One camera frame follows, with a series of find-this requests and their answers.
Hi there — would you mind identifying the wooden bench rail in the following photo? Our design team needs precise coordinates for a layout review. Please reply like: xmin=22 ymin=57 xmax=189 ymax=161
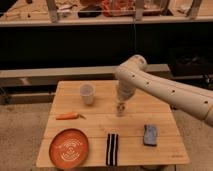
xmin=0 ymin=63 xmax=170 ymax=88

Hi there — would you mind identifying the blue sponge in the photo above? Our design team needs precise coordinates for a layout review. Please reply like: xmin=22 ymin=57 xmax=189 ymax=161
xmin=143 ymin=125 xmax=158 ymax=146

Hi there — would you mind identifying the orange plate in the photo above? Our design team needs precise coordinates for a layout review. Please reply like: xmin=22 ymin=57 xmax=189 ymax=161
xmin=49 ymin=128 xmax=89 ymax=170

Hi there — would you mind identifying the clear plastic cup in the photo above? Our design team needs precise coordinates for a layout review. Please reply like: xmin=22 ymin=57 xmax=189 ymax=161
xmin=80 ymin=83 xmax=95 ymax=105

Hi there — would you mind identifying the orange carrot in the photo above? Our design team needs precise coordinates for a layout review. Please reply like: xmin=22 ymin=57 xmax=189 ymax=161
xmin=55 ymin=112 xmax=86 ymax=120

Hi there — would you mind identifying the red cloth on shelf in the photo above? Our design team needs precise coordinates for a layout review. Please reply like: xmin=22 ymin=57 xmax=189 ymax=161
xmin=101 ymin=0 xmax=135 ymax=17

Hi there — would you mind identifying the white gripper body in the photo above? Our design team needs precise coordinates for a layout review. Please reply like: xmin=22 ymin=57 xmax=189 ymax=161
xmin=116 ymin=81 xmax=135 ymax=101

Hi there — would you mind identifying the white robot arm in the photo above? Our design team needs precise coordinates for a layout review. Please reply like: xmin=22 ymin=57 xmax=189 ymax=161
xmin=115 ymin=55 xmax=213 ymax=127

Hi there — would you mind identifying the black white striped cloth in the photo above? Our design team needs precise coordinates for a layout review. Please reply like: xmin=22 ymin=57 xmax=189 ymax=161
xmin=106 ymin=134 xmax=118 ymax=166

